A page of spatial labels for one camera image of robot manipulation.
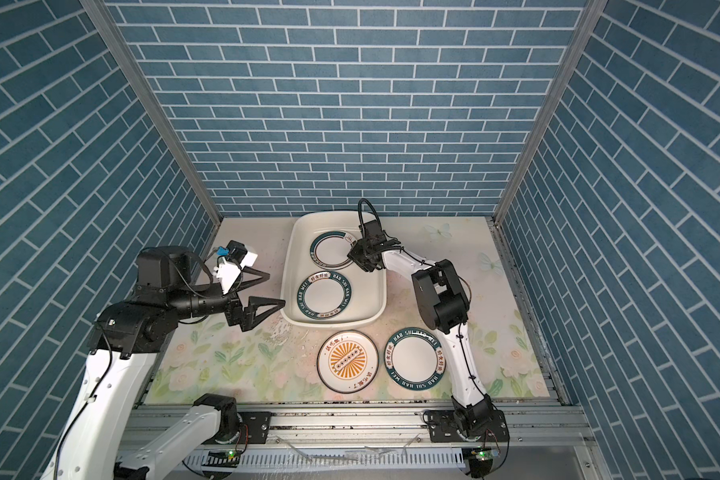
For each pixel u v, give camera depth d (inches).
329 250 42.7
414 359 34.4
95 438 14.4
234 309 20.3
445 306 23.5
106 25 28.2
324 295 38.2
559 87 33.1
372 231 33.7
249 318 20.8
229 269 20.0
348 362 33.2
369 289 38.7
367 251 32.4
